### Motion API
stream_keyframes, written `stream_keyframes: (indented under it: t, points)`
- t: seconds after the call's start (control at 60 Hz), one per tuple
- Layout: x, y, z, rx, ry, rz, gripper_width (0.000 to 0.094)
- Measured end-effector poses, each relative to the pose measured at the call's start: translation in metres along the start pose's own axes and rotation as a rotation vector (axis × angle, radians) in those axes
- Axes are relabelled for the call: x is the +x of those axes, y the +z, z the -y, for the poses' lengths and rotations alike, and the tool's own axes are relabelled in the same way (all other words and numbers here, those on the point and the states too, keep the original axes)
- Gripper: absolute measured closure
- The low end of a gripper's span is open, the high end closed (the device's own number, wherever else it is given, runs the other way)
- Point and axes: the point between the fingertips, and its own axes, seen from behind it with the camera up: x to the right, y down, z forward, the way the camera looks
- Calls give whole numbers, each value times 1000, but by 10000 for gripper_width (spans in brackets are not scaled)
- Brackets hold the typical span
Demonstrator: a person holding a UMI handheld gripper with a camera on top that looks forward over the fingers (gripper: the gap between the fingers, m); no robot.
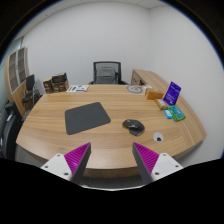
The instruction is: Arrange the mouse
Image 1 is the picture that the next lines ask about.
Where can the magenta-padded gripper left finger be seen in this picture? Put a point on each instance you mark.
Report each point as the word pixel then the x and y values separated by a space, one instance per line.
pixel 76 158

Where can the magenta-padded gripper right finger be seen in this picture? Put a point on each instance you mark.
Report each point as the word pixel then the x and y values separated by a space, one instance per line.
pixel 146 158

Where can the black computer mouse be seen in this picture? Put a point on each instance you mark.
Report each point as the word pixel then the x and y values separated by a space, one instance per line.
pixel 134 126

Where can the dark grey mouse pad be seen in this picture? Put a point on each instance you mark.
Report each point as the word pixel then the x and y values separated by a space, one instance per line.
pixel 86 117

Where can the small blue packet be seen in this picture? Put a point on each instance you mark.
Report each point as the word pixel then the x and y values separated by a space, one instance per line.
pixel 168 114

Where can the green packet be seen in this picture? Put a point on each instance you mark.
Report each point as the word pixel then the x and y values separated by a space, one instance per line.
pixel 177 113

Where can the orange brown box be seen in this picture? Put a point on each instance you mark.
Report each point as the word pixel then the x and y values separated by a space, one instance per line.
pixel 154 94

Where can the purple standing card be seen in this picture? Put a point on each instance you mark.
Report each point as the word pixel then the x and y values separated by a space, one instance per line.
pixel 172 94

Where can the white green printed leaflet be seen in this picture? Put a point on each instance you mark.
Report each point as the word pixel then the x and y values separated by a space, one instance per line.
pixel 77 88

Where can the black padded office chair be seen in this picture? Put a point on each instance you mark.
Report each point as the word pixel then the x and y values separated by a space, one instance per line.
pixel 10 130

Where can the brown cardboard box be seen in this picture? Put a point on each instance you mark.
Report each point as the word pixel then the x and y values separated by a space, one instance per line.
pixel 48 86

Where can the black printed cardboard box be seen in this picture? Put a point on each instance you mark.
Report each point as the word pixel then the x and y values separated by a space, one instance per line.
pixel 60 81

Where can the wooden side cabinet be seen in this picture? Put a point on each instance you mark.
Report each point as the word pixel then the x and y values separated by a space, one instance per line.
pixel 146 77

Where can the grey backpack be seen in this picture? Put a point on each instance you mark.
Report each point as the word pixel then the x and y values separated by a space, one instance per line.
pixel 106 74

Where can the small black chair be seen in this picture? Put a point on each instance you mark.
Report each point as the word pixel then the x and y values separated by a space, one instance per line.
pixel 30 81

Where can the wooden shelf unit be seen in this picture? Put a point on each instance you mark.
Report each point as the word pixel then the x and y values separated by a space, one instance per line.
pixel 16 91

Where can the black mesh office chair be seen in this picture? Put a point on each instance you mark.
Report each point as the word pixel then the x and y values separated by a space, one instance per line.
pixel 117 71

